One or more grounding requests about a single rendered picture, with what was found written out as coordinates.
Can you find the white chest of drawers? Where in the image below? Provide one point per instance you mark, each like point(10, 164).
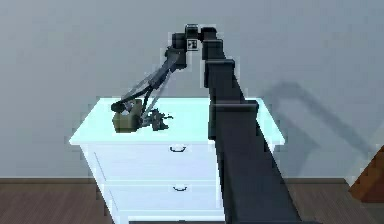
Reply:
point(156, 166)

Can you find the small black jagged object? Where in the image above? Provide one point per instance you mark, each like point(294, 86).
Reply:
point(159, 120)

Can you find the brown wooden furniture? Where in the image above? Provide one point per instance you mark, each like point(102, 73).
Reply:
point(370, 181)

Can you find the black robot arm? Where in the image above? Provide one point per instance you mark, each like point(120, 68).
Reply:
point(246, 160)

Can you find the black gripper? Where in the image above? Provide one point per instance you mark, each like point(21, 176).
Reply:
point(178, 50)

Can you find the olive green cassette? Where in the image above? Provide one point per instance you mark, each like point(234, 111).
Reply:
point(126, 120)

